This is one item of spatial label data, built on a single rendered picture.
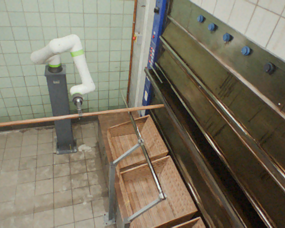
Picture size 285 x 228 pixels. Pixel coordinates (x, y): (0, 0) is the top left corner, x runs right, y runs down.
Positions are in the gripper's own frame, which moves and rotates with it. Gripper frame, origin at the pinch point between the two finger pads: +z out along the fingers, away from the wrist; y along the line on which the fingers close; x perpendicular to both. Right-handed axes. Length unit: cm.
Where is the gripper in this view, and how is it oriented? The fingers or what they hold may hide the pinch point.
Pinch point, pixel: (80, 115)
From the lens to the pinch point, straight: 197.0
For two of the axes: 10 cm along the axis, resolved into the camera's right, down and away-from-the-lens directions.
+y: -1.1, 7.6, 6.4
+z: 3.1, 6.4, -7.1
